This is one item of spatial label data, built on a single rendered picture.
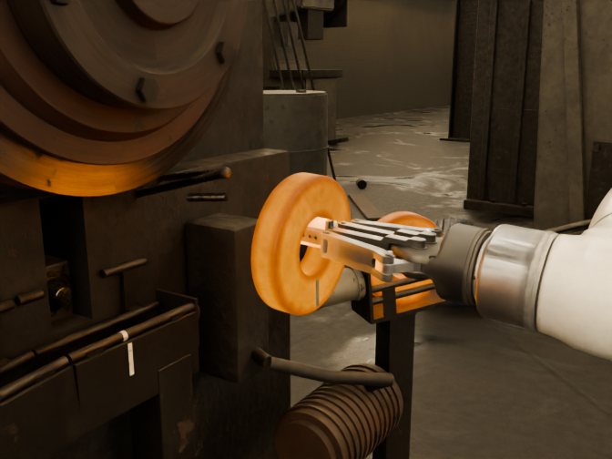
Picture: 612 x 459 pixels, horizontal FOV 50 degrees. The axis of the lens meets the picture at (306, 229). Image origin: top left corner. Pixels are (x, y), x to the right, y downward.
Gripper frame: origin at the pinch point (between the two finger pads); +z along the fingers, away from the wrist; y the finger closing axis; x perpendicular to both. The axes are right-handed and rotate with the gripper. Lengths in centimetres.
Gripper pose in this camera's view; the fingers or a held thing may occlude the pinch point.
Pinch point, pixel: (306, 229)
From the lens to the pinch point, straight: 71.6
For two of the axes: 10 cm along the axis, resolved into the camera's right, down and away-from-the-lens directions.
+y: 5.5, -2.0, 8.1
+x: 0.4, -9.6, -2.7
